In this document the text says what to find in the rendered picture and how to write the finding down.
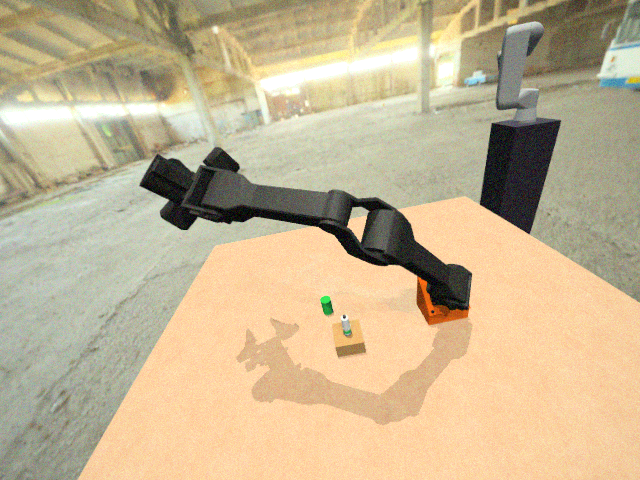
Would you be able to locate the green cylinder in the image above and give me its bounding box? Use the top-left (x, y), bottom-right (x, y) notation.
top-left (320, 296), bottom-right (333, 315)

